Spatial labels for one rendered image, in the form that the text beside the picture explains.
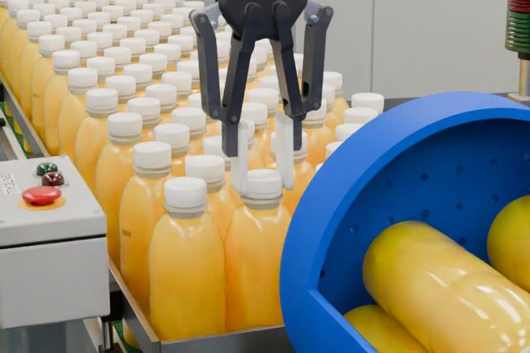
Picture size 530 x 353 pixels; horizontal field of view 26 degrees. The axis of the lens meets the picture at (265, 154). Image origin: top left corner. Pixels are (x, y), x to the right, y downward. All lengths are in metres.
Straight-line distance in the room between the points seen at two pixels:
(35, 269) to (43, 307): 0.04
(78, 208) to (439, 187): 0.33
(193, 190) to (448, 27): 4.56
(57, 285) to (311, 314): 0.30
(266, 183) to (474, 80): 4.63
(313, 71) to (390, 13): 4.39
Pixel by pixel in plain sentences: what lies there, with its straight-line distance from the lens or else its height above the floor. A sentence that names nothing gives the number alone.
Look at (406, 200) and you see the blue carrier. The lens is 0.91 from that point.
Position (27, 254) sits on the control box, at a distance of 1.04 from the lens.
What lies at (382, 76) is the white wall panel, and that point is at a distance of 5.50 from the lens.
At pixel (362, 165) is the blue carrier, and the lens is 0.84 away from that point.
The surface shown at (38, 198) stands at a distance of 1.06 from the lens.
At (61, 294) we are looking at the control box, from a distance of 1.06.
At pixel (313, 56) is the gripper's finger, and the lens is 1.06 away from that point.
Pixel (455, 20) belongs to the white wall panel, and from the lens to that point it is 5.57.
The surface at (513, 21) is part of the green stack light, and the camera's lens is 1.47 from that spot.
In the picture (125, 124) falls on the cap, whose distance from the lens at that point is 1.29.
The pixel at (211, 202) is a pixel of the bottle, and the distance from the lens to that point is 1.12.
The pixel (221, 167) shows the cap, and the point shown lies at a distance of 1.12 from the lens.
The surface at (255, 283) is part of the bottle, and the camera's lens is 1.08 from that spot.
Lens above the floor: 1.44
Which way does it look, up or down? 16 degrees down
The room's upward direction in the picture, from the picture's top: straight up
